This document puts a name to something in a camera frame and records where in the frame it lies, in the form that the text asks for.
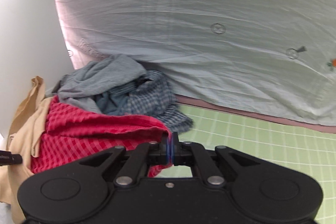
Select red checkered shorts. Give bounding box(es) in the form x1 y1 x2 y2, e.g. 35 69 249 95
31 96 171 174

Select beige garment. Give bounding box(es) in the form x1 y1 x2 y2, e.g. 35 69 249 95
1 76 52 223

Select blue checkered garment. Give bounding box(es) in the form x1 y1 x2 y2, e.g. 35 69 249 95
93 70 194 133

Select grey t-shirt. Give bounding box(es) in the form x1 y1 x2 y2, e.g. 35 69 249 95
51 54 146 114

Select green grid mat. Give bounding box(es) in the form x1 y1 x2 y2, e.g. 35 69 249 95
157 103 336 224

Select pink sheet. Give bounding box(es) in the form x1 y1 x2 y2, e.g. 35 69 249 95
177 95 335 134

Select light grey printed bedsheet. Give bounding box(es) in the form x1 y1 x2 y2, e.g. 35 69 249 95
56 0 335 126

